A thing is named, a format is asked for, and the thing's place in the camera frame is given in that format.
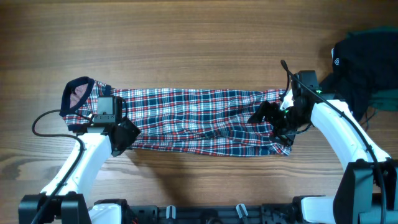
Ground right black camera cable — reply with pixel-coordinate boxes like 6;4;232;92
280;59;388;224

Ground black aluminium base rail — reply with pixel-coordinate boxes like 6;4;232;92
90;198;348;224

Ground plaid sleeveless shirt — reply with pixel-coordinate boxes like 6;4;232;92
60;77;291;157

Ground black mesh shorts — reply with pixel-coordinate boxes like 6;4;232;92
320;27;397;121

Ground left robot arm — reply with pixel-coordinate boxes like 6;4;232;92
18;96;140;223

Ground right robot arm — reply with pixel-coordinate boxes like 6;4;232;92
248;70;397;223

